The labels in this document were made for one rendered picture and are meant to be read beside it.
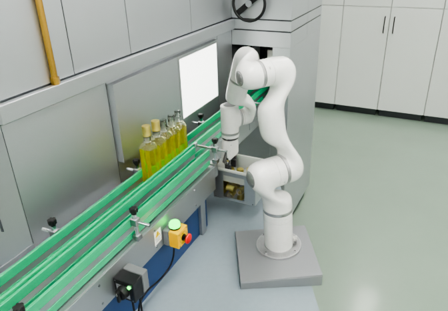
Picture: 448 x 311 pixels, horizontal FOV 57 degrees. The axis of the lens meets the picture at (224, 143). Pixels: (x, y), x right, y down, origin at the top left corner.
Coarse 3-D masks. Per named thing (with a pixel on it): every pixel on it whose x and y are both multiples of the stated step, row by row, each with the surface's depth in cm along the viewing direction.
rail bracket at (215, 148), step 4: (212, 140) 187; (216, 140) 186; (196, 144) 193; (216, 144) 188; (196, 148) 194; (204, 148) 191; (208, 148) 190; (212, 148) 188; (216, 148) 187; (212, 152) 189; (216, 152) 188; (224, 152) 187; (216, 156) 190; (212, 160) 191; (216, 160) 190
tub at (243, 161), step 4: (240, 156) 208; (244, 156) 207; (248, 156) 206; (252, 156) 206; (220, 160) 203; (240, 160) 209; (244, 160) 208; (248, 160) 207; (252, 160) 206; (256, 160) 205; (220, 164) 203; (224, 164) 207; (240, 164) 210; (244, 164) 209; (248, 164) 208; (220, 168) 196; (224, 168) 196; (236, 168) 210; (244, 168) 209; (236, 172) 193; (240, 172) 192; (244, 172) 192
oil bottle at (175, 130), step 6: (168, 126) 180; (174, 126) 179; (174, 132) 178; (180, 132) 182; (174, 138) 179; (180, 138) 183; (174, 144) 180; (180, 144) 184; (174, 150) 181; (180, 150) 185
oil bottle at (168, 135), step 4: (160, 132) 175; (164, 132) 174; (168, 132) 175; (164, 136) 173; (168, 136) 174; (172, 136) 177; (168, 140) 175; (172, 140) 178; (168, 144) 175; (172, 144) 178; (168, 148) 176; (172, 148) 179; (168, 152) 176; (172, 152) 179; (168, 156) 177; (172, 156) 180; (168, 160) 178
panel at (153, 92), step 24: (192, 48) 214; (216, 48) 233; (144, 72) 176; (168, 72) 193; (120, 96) 165; (144, 96) 179; (168, 96) 196; (120, 120) 167; (144, 120) 182; (120, 144) 171
